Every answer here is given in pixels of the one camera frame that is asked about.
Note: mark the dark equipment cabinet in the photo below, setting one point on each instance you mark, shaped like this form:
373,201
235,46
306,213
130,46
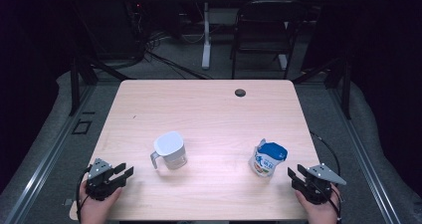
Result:
109,28

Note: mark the grey metal bracket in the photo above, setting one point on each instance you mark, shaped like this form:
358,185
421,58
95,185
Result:
68,202

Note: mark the white desk leg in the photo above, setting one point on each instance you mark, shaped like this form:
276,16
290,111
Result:
206,51

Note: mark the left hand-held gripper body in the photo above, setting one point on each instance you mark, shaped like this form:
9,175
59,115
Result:
99,180

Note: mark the clear jar with white lid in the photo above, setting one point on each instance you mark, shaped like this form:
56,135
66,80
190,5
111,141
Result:
169,144

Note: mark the white desk foot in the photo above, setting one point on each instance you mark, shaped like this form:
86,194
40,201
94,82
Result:
282,62

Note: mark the black metal stand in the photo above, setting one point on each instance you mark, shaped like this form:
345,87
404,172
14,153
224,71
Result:
74,88
346,94

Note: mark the white and blue salt bag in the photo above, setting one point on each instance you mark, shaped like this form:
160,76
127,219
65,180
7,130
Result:
267,161

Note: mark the person's left hand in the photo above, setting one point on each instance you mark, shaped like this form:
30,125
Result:
96,210

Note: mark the aluminium floor rail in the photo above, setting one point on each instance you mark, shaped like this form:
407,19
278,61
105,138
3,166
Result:
365,161
45,161

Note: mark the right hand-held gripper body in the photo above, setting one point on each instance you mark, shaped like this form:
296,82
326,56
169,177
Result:
316,187

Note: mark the black folding chair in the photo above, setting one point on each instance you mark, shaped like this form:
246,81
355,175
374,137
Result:
268,10

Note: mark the person's right hand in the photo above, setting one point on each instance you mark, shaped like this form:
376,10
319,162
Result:
321,214

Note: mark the round black table grommet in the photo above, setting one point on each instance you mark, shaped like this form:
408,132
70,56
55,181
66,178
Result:
240,92

